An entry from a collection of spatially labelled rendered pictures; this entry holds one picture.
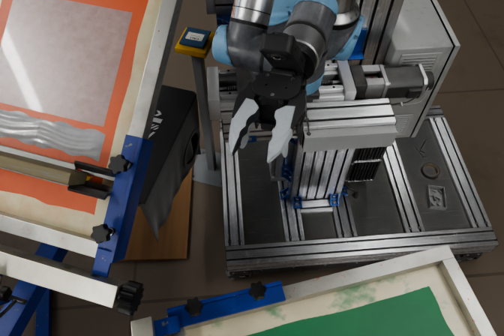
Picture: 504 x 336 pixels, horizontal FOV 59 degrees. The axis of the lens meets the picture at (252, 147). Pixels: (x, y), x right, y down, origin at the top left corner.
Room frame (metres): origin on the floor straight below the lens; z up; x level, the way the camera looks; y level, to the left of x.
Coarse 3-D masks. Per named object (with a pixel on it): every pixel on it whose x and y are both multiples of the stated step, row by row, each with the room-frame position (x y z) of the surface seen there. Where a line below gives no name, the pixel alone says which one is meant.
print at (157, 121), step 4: (156, 112) 1.01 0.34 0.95; (160, 112) 1.01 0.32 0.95; (164, 112) 1.01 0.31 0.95; (156, 116) 0.99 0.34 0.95; (160, 116) 0.99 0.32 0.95; (156, 120) 0.98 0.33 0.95; (160, 120) 0.98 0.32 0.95; (152, 124) 0.96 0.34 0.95; (156, 124) 0.96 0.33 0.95; (152, 128) 0.94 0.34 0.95; (156, 128) 0.94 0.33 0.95; (152, 132) 0.92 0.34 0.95; (148, 136) 0.90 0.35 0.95; (152, 136) 0.90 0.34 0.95
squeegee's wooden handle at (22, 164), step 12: (0, 156) 0.59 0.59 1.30; (12, 156) 0.60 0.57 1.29; (12, 168) 0.56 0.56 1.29; (24, 168) 0.56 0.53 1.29; (36, 168) 0.55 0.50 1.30; (48, 168) 0.55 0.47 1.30; (60, 168) 0.56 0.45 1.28; (60, 180) 0.53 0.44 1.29; (72, 180) 0.53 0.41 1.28; (84, 180) 0.56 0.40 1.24
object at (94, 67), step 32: (96, 0) 0.98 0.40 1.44; (128, 0) 0.97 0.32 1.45; (64, 32) 0.91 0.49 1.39; (96, 32) 0.90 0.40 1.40; (128, 32) 0.89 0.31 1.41; (64, 64) 0.84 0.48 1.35; (96, 64) 0.83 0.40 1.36; (128, 64) 0.82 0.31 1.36; (64, 96) 0.77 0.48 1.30; (96, 96) 0.76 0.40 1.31; (96, 128) 0.69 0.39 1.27; (64, 160) 0.63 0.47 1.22; (96, 160) 0.62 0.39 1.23; (32, 192) 0.56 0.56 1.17; (64, 192) 0.56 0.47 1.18
